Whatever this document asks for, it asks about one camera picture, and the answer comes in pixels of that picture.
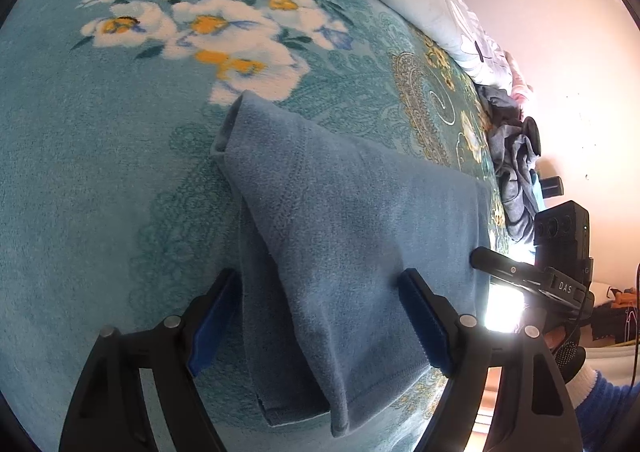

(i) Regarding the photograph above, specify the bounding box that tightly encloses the person's right forearm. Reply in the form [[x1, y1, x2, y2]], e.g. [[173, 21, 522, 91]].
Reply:
[[565, 367, 640, 452]]

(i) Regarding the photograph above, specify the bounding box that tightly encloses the teal floral blanket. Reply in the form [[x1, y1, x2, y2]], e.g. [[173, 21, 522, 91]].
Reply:
[[0, 0, 511, 452]]

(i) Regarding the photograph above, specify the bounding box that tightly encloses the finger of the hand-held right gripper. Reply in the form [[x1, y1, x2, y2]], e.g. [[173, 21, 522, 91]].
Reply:
[[470, 247, 551, 289]]

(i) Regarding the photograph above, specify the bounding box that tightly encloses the blue sweater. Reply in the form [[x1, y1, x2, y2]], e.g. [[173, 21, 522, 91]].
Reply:
[[210, 90, 496, 439]]

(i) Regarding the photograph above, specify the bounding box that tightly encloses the pink cloth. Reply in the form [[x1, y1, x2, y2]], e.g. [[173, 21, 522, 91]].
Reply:
[[505, 50, 533, 100]]

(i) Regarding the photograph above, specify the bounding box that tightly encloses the pile of grey clothes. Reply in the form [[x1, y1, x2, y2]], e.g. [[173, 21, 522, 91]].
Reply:
[[475, 84, 543, 243]]

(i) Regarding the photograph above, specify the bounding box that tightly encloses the black round object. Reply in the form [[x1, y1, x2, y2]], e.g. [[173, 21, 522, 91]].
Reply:
[[522, 116, 542, 157]]

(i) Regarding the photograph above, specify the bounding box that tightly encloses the person's right hand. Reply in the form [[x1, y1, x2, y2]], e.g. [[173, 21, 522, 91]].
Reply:
[[544, 326, 587, 385]]

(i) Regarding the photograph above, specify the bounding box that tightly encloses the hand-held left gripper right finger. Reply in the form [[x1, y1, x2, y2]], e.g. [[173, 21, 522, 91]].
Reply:
[[397, 268, 586, 452]]

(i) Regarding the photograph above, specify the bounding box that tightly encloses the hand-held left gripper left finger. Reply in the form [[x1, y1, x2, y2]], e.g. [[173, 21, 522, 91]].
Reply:
[[59, 268, 243, 452]]

